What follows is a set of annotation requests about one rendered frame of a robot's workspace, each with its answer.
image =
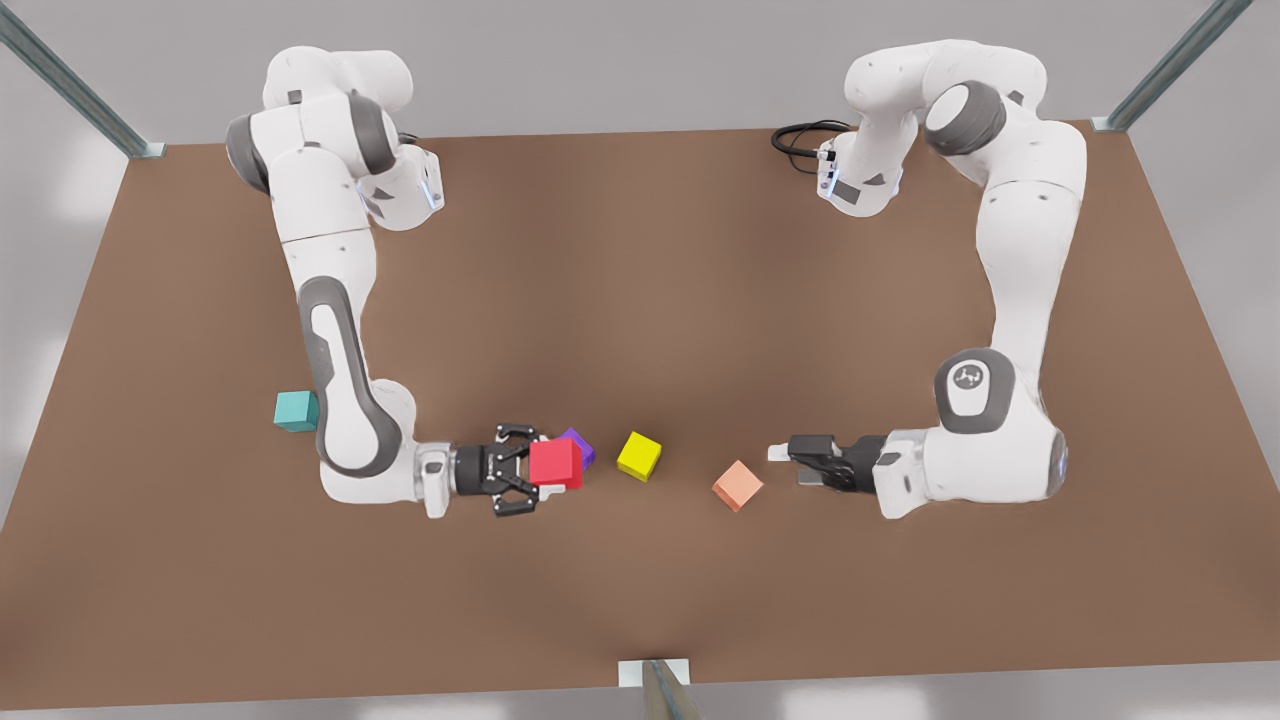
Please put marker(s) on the red wooden cube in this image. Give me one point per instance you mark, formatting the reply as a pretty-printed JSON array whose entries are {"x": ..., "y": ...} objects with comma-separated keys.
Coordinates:
[{"x": 556, "y": 464}]

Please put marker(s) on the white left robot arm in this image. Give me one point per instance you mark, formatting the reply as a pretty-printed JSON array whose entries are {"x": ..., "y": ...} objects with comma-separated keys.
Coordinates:
[{"x": 1030, "y": 240}]

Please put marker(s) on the yellow wooden cube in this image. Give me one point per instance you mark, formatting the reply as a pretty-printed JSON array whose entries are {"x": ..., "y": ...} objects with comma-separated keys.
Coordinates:
[{"x": 639, "y": 456}]

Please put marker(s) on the teal blue wooden cube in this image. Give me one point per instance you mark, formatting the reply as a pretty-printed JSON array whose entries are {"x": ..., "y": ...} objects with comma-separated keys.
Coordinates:
[{"x": 296, "y": 410}]

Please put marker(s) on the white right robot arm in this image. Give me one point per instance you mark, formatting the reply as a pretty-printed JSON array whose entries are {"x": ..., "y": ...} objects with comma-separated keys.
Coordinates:
[{"x": 322, "y": 200}]

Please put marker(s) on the salmon orange wooden cube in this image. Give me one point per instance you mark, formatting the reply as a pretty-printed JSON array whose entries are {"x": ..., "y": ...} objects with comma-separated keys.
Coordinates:
[{"x": 738, "y": 486}]

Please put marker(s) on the purple wooden cube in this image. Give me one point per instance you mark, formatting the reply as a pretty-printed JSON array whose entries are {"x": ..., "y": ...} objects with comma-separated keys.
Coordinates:
[{"x": 583, "y": 447}]

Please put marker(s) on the silver frame post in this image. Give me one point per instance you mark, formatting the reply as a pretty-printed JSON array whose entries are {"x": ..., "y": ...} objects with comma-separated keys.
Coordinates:
[
  {"x": 660, "y": 690},
  {"x": 1165, "y": 70},
  {"x": 70, "y": 85}
]

